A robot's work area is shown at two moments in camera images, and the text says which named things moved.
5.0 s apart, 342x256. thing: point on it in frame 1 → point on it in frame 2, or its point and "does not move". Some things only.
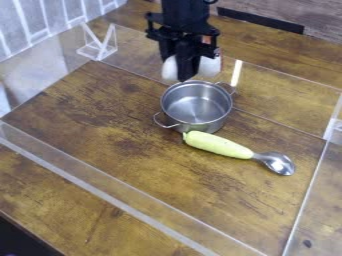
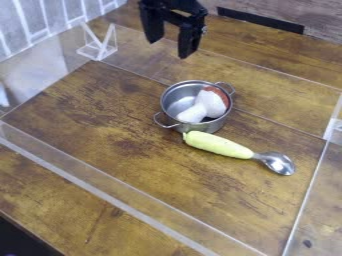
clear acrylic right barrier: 317,233 does not move
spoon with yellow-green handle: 276,161 does not move
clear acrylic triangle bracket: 98,49 does not move
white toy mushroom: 210,67 → 210,105
